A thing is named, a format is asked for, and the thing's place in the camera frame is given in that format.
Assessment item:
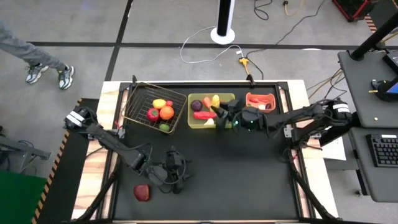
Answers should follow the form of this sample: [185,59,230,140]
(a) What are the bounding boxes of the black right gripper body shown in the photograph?
[226,107,248,128]

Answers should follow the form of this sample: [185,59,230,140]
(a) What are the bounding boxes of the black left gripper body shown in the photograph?
[167,164,186,180]

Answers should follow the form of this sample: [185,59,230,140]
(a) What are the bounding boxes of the yellow squash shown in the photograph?
[211,94,221,113]

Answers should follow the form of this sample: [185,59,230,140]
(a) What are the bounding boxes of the long red pepper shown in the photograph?
[193,111,218,121]

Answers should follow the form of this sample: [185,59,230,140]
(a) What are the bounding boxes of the round orange fruit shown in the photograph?
[159,105,175,121]

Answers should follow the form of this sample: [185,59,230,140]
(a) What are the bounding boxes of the large red green-stemmed fruit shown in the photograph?
[146,108,160,123]

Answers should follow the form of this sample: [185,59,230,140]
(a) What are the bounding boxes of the yellow lemon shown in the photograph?
[152,98,167,110]

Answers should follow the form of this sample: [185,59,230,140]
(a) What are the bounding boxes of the small orange plastic bin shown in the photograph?
[245,91,277,114]

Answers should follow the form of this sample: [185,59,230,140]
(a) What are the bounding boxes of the yellow translucent plastic bin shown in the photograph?
[187,93,237,129]

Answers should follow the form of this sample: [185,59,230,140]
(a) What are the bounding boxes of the dark red apple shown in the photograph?
[133,184,151,202]

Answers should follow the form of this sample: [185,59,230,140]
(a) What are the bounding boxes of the yellow power plug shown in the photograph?
[238,57,251,75]

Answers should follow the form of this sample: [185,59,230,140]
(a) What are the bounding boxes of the black white pole stand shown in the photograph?
[210,0,236,45]

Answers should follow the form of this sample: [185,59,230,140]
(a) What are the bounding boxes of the white paper sheet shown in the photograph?
[322,136,348,162]

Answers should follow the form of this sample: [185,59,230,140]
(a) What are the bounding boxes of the black hazard-striped floor mat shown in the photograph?
[30,98,101,224]

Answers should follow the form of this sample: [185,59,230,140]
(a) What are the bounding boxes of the black desk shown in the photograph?
[338,49,398,129]
[348,126,398,203]

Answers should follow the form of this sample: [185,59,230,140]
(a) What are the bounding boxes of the person's shoe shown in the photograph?
[24,63,50,85]
[57,64,75,90]

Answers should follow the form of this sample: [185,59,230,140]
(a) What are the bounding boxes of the grey metal stand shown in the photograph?
[0,126,52,175]

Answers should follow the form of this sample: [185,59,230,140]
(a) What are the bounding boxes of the black desk device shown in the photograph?
[369,77,398,103]

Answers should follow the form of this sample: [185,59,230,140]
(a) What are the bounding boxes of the black keyboard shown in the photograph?
[366,133,398,169]

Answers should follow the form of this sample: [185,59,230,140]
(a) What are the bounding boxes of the black metal pole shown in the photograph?
[350,12,398,62]

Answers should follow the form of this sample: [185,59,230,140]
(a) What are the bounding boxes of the green floor mat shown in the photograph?
[0,170,47,224]

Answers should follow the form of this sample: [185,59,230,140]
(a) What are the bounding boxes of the red black crate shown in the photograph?
[331,0,379,23]

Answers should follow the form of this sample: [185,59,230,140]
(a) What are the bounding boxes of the person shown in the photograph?
[0,20,68,71]

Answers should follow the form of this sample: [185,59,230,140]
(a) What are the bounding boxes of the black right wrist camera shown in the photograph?
[228,98,245,110]

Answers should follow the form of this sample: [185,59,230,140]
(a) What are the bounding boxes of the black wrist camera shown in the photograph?
[167,149,184,166]
[228,98,245,110]

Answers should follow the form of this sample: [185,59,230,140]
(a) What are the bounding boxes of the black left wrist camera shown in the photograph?
[167,149,184,166]

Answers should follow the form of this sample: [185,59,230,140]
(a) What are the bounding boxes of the metal rig frame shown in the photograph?
[71,74,340,224]

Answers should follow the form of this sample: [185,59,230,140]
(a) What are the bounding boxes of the white floor cable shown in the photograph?
[179,26,245,65]

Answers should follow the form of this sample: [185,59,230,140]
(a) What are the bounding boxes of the copper wire basket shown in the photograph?
[121,81,188,135]

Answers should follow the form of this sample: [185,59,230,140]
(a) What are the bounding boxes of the yellow floor cable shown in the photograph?
[282,0,308,17]

